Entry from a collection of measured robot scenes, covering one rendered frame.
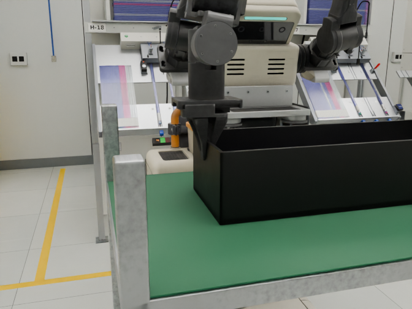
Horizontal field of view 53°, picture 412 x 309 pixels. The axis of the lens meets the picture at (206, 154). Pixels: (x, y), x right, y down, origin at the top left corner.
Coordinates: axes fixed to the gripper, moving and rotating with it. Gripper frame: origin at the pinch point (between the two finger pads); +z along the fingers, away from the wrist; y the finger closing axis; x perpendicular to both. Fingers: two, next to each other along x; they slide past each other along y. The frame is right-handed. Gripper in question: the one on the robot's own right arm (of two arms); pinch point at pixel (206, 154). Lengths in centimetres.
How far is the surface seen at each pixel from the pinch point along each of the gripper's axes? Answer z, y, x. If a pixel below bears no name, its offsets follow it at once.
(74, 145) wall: 76, -39, 389
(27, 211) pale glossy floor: 100, -70, 261
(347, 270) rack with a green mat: 9.3, 11.0, -24.5
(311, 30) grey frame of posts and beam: -36, 148, 240
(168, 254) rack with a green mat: 9.0, -9.1, -15.7
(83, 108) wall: 37, -28, 388
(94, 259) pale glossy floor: 101, -22, 171
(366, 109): 21, 175, 200
